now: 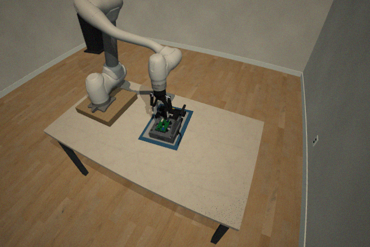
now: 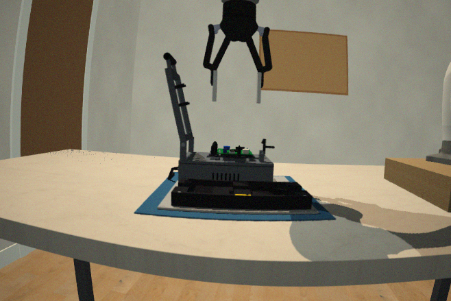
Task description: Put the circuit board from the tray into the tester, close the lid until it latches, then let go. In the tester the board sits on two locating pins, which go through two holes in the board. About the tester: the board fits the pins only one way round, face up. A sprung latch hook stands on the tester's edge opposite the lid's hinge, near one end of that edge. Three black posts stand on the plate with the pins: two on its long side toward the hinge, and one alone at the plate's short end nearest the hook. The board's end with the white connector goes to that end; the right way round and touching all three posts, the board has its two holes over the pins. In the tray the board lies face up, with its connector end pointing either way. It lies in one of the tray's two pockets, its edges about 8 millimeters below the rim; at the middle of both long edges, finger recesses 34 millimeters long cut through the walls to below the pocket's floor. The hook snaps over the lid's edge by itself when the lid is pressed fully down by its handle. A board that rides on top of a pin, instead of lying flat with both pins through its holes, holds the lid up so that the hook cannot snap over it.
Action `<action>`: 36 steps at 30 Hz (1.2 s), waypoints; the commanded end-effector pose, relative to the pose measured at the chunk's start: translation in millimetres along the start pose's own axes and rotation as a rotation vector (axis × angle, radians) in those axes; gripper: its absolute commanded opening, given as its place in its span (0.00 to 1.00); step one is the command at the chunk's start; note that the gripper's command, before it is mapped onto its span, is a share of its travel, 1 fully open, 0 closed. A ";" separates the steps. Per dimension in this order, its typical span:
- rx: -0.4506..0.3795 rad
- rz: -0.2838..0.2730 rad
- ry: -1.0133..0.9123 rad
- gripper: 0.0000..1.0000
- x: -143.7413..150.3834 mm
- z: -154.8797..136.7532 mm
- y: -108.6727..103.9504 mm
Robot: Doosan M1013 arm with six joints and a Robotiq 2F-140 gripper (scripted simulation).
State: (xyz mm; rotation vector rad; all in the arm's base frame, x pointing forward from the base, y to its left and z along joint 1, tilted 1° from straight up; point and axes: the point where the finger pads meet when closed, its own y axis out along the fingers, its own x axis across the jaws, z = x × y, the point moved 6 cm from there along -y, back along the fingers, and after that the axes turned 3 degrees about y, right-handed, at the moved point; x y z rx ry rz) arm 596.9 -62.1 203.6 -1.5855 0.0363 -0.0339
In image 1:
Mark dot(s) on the green circuit board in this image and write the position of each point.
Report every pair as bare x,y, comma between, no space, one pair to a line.
163,124

